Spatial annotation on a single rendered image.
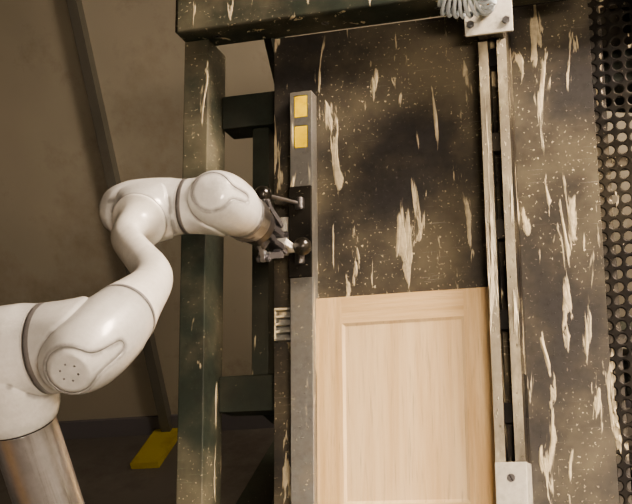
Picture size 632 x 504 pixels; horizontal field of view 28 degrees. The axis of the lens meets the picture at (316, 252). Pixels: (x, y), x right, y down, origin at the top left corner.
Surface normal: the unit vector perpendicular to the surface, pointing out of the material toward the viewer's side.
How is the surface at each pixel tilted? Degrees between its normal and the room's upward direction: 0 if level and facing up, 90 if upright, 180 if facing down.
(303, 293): 58
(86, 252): 90
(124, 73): 90
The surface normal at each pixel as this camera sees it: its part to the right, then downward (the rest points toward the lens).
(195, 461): -0.29, -0.22
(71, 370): -0.11, 0.35
